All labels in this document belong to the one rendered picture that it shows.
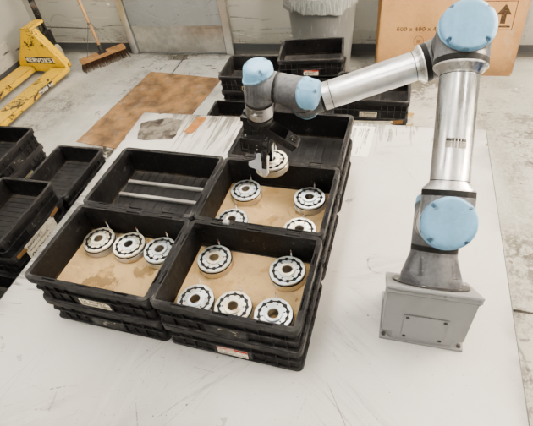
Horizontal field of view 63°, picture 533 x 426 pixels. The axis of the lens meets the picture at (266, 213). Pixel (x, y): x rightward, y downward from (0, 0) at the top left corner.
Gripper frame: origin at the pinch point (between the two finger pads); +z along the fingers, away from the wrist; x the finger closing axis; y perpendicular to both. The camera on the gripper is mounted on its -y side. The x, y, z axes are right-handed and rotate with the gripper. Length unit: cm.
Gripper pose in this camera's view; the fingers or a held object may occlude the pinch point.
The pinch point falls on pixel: (269, 167)
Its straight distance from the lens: 132.4
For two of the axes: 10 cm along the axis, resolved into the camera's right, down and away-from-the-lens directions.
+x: -2.6, 7.6, -5.9
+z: 0.3, 6.2, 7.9
